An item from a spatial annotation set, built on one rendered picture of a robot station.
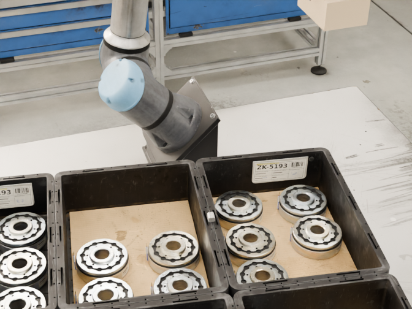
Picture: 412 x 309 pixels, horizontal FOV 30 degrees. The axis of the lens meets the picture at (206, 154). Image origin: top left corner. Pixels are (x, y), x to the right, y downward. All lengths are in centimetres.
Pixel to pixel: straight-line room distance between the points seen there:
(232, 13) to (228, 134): 149
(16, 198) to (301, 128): 89
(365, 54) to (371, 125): 191
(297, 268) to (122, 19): 72
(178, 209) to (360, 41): 271
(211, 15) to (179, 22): 15
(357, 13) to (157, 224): 75
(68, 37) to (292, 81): 113
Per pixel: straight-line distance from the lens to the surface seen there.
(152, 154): 196
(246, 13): 361
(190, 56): 401
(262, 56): 373
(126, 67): 181
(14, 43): 339
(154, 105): 182
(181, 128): 186
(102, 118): 352
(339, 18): 196
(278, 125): 220
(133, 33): 188
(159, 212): 168
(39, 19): 336
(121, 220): 167
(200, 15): 352
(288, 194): 169
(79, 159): 207
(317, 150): 171
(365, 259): 154
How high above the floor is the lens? 191
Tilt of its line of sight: 36 degrees down
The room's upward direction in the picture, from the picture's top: 1 degrees clockwise
